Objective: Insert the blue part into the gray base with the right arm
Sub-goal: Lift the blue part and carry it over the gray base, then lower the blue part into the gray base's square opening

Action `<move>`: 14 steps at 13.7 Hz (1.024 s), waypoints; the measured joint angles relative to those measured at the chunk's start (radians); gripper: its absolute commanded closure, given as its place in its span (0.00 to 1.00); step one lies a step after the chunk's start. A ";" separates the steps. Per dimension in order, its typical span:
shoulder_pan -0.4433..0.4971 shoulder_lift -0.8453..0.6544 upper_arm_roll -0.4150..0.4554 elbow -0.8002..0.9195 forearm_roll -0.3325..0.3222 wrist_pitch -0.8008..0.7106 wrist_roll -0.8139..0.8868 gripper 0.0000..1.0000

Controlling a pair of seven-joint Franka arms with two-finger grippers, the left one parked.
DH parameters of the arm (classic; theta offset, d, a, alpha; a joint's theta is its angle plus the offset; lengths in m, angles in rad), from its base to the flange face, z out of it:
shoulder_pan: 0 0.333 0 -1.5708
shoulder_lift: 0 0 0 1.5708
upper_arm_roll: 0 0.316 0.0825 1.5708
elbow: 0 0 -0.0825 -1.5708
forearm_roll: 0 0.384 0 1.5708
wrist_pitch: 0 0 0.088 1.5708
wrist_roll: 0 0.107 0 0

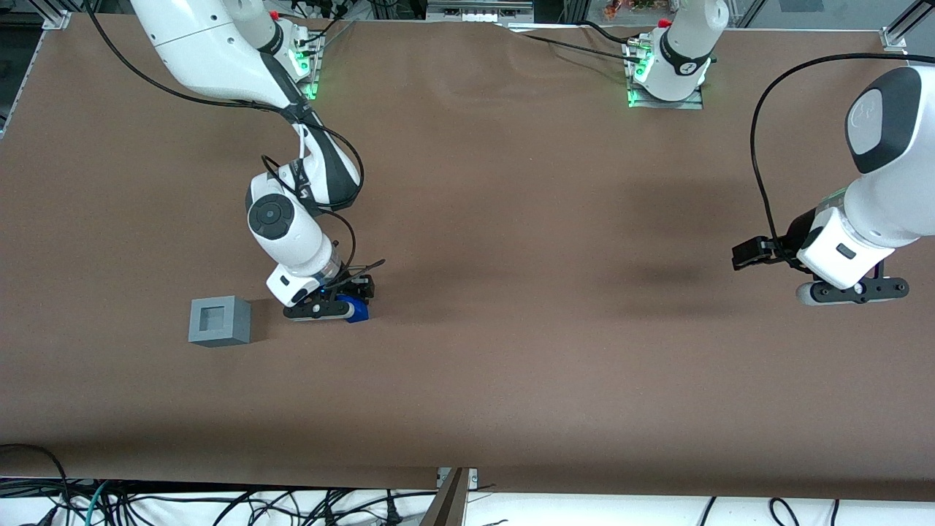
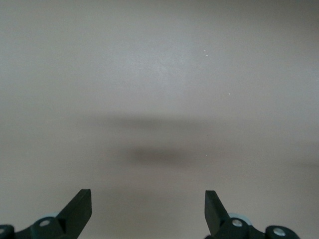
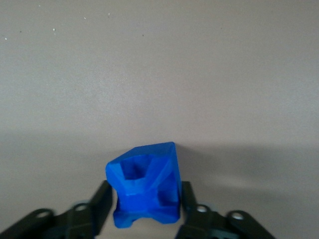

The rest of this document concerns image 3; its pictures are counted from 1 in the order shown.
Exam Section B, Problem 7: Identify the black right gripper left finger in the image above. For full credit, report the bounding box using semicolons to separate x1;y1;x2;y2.
0;180;113;239

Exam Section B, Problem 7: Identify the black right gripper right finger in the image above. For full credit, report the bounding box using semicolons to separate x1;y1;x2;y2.
174;181;277;239

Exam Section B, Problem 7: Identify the blue plastic part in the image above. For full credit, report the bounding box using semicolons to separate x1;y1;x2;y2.
105;141;184;229

